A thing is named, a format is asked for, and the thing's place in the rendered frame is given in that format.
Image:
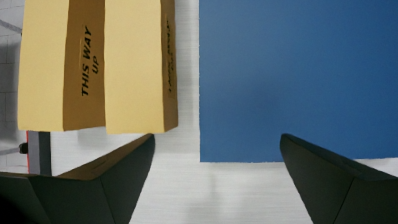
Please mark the brown cardboard carton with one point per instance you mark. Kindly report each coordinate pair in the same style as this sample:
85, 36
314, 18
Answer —
140, 66
62, 66

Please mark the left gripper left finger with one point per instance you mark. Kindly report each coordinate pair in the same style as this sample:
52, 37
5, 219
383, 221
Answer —
103, 191

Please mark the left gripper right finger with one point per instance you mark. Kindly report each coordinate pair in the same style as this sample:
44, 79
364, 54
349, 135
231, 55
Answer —
337, 190

